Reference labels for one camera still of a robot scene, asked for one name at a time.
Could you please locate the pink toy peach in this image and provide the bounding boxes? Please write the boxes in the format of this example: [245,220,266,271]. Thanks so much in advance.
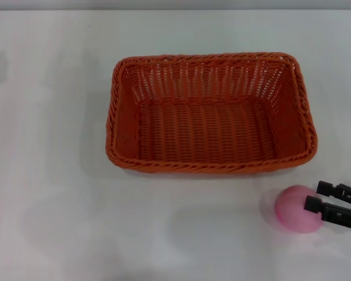
[274,184,325,234]

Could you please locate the orange woven plastic basket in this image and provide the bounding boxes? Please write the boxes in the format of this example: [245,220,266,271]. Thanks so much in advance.
[105,52,319,174]

